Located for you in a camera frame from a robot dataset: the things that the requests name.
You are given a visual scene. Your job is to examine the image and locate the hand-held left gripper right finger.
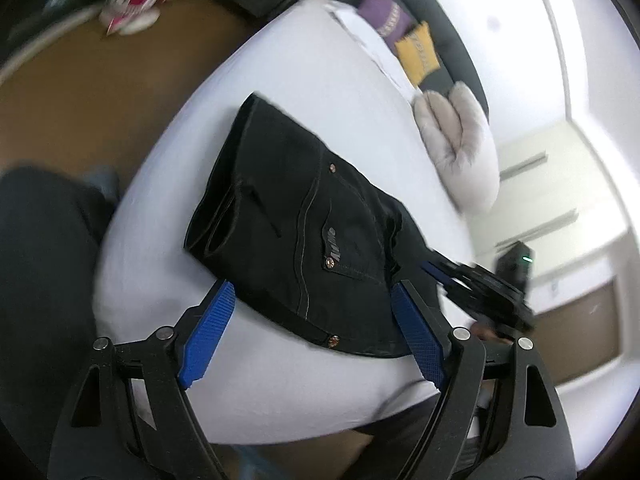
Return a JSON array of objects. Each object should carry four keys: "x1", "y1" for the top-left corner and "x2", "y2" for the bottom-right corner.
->
[{"x1": 390, "y1": 280, "x2": 579, "y2": 480}]

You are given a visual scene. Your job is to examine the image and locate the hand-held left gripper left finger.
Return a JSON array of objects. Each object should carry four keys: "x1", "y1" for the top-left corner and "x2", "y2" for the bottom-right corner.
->
[{"x1": 47, "y1": 280, "x2": 237, "y2": 480}]

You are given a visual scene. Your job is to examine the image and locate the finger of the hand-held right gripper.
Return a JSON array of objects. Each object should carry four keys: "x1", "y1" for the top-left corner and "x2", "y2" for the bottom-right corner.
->
[{"x1": 420, "y1": 259, "x2": 483, "y2": 306}]

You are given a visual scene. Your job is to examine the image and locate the black denim pants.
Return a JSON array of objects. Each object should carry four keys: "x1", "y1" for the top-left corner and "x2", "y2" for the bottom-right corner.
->
[{"x1": 185, "y1": 92, "x2": 451, "y2": 361}]

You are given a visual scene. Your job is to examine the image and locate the person's right hand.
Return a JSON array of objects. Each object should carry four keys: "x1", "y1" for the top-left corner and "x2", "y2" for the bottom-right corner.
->
[{"x1": 471, "y1": 322, "x2": 502, "y2": 344}]

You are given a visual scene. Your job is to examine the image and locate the bed with white sheet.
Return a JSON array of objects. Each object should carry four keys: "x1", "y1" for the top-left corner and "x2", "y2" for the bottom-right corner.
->
[{"x1": 92, "y1": 0, "x2": 502, "y2": 447}]

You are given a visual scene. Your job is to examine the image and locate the white wardrobe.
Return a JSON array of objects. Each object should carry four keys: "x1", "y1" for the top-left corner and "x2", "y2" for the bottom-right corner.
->
[{"x1": 487, "y1": 110, "x2": 640, "y2": 311}]

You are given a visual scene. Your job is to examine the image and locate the person's leg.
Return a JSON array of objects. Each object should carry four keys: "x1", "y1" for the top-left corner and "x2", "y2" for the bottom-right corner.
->
[
  {"x1": 0, "y1": 162, "x2": 119, "y2": 480},
  {"x1": 347, "y1": 399, "x2": 453, "y2": 480}
]

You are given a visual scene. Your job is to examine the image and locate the rolled beige duvet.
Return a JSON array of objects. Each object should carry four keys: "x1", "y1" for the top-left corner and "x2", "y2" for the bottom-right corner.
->
[{"x1": 412, "y1": 82, "x2": 502, "y2": 214}]

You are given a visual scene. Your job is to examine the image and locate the yellow pillow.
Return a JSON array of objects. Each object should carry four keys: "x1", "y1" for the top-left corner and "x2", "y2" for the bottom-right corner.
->
[{"x1": 394, "y1": 21, "x2": 442, "y2": 87}]

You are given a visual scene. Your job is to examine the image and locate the white pillow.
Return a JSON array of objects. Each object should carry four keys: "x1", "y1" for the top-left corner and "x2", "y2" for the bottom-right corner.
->
[{"x1": 324, "y1": 2, "x2": 422, "y2": 104}]

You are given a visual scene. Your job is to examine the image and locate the grey padded headboard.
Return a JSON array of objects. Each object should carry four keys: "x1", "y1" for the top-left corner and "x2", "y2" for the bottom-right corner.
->
[{"x1": 320, "y1": 0, "x2": 490, "y2": 113}]

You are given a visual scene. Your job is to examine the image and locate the purple pillow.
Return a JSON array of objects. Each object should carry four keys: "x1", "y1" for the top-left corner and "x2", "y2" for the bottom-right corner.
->
[{"x1": 357, "y1": 0, "x2": 417, "y2": 39}]

